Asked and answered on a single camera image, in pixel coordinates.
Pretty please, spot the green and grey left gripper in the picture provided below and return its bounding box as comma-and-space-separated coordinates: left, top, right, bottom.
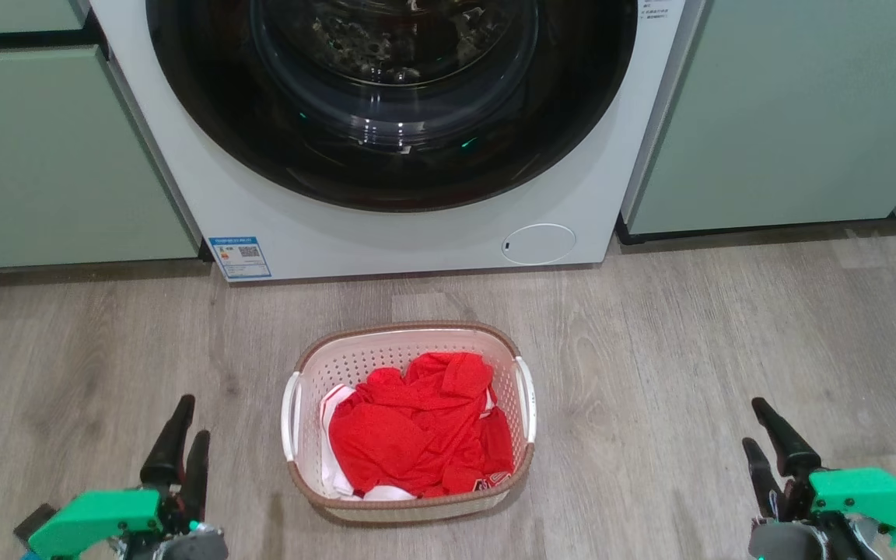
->
27, 394, 229, 560

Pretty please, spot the blue energy label sticker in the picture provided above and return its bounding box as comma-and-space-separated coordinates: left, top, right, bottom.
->
208, 236, 271, 281

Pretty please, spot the green and grey right gripper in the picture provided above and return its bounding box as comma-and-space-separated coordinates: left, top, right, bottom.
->
742, 397, 896, 560

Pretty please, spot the pale green cabinet drawer front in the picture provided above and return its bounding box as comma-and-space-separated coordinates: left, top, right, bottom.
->
0, 0, 91, 36

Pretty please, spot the small white text label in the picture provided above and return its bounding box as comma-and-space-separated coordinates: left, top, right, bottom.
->
639, 0, 686, 23

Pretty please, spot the black round washing machine door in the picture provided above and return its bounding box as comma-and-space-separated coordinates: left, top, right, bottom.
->
145, 0, 639, 212

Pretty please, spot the wide pale green cabinet door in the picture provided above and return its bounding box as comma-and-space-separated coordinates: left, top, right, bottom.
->
623, 0, 896, 236

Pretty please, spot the white brown-rimmed laundry basket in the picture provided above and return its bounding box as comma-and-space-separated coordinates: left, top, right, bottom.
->
281, 320, 538, 523

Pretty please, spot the round white filter cover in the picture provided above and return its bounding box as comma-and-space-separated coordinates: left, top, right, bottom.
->
502, 223, 577, 266

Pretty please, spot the red garment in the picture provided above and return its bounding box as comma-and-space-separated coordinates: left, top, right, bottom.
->
328, 352, 515, 499

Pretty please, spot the large pale green cabinet door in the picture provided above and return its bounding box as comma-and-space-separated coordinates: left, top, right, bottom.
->
0, 45, 200, 271

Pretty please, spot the white washing machine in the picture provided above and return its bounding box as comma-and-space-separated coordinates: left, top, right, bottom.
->
89, 0, 707, 282

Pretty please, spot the white garment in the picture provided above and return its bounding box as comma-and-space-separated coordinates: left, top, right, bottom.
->
319, 383, 418, 501

